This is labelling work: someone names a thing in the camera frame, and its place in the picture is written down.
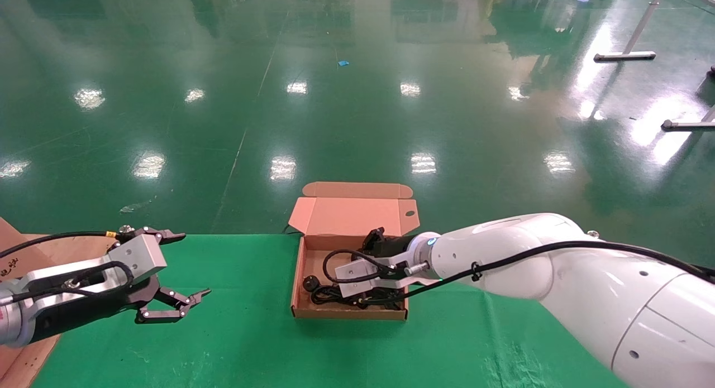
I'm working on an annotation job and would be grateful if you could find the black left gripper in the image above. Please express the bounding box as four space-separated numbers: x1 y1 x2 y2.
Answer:
28 227 212 345

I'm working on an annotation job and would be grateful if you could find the green table cloth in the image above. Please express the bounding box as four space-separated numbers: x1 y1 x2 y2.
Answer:
32 234 668 388

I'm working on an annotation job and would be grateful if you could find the brown cardboard sheet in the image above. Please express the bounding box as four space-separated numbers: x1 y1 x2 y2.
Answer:
0 217 62 388

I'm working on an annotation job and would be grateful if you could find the white table leg frame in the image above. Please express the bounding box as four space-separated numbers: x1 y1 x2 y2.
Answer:
593 0 669 63

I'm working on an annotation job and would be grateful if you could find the black charger cable with plug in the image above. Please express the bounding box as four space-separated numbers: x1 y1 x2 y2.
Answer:
302 273 404 311

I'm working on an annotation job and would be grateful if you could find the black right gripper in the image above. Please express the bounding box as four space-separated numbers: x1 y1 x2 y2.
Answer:
362 227 417 260

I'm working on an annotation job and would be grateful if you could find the open brown cardboard box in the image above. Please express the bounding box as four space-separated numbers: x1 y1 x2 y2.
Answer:
288 181 420 320

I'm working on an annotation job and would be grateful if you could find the grey table foot bar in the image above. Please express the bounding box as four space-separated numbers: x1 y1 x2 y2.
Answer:
661 106 715 132

